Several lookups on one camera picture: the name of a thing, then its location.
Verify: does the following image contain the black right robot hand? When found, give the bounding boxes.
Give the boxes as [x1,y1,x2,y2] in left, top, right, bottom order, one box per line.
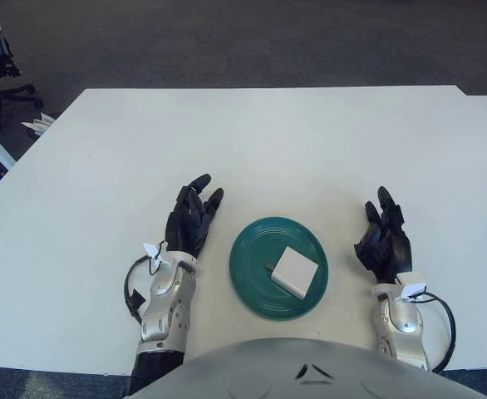
[353,185,413,284]

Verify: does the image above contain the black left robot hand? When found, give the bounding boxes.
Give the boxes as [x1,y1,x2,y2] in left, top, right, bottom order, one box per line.
[165,174,224,259]

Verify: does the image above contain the white charger block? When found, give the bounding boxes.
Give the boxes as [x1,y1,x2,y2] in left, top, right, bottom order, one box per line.
[266,246,319,299]

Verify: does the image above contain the green ribbed plate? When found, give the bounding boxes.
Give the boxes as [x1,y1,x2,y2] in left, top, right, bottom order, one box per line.
[229,215,329,321]

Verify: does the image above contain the grey robot torso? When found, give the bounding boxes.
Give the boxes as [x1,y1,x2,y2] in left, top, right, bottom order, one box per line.
[129,337,487,399]

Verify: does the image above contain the white paper scraps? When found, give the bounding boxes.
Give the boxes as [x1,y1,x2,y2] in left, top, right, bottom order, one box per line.
[21,111,56,135]

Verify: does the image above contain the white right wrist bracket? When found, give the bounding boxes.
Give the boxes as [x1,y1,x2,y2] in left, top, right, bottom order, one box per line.
[396,272,428,300]

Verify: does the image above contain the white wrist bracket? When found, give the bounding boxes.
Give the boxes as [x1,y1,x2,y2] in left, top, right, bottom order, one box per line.
[396,272,428,300]
[142,242,165,265]

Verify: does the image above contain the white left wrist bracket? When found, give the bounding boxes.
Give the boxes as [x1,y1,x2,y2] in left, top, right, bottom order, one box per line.
[142,242,165,265]

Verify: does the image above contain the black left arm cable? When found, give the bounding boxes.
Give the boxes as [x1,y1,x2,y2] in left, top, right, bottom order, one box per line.
[123,255,161,325]

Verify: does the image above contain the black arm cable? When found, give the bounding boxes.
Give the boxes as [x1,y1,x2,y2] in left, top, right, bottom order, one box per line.
[417,292,457,373]
[123,255,161,325]

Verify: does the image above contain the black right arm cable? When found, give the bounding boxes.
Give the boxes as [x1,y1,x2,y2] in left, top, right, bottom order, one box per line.
[417,292,457,373]

